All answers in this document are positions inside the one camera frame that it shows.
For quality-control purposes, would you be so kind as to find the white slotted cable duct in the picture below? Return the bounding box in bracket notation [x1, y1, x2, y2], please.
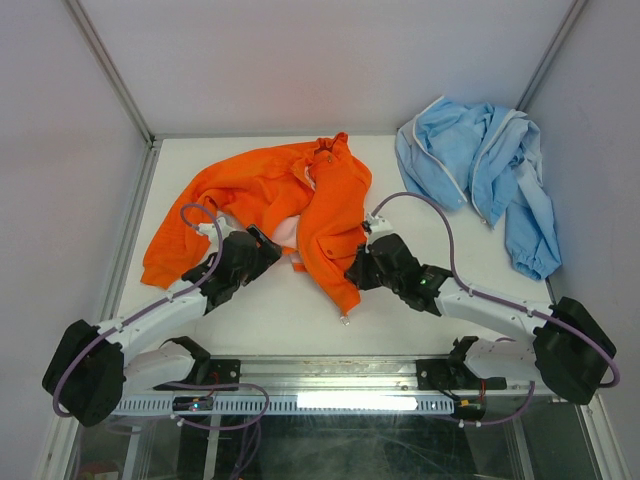
[113, 391, 455, 417]

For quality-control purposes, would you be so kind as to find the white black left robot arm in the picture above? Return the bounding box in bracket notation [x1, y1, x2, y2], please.
[42, 225, 282, 427]

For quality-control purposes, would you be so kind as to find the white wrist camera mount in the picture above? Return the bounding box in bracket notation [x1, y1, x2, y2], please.
[196, 216, 234, 243]
[362, 212, 394, 245]

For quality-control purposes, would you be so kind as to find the orange zip jacket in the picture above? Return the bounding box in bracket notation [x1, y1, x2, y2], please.
[141, 132, 372, 314]

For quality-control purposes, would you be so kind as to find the aluminium corner post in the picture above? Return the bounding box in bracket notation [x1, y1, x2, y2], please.
[62, 0, 155, 146]
[516, 0, 590, 111]

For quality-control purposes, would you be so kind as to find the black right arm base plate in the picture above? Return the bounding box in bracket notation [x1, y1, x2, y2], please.
[415, 359, 507, 391]

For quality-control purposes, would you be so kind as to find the right aluminium corner post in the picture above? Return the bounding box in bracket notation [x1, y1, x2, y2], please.
[516, 0, 590, 111]

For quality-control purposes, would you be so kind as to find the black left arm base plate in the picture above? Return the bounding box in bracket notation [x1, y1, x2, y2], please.
[205, 358, 241, 391]

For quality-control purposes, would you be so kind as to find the left aluminium corner post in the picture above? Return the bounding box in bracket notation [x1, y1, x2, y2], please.
[62, 0, 155, 146]

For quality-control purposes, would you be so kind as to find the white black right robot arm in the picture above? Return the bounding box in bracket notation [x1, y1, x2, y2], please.
[345, 234, 616, 405]

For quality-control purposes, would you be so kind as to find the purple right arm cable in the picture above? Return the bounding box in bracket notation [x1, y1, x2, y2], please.
[369, 192, 624, 429]

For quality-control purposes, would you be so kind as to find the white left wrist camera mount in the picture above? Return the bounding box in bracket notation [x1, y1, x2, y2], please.
[196, 216, 234, 243]

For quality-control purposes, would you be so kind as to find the aluminium front rail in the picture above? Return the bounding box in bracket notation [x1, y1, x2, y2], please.
[119, 353, 600, 397]

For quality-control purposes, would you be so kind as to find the light blue zip jacket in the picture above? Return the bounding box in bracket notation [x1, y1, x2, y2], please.
[395, 97, 562, 281]

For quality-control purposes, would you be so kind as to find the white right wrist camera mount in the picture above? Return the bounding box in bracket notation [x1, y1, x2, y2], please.
[362, 212, 394, 245]

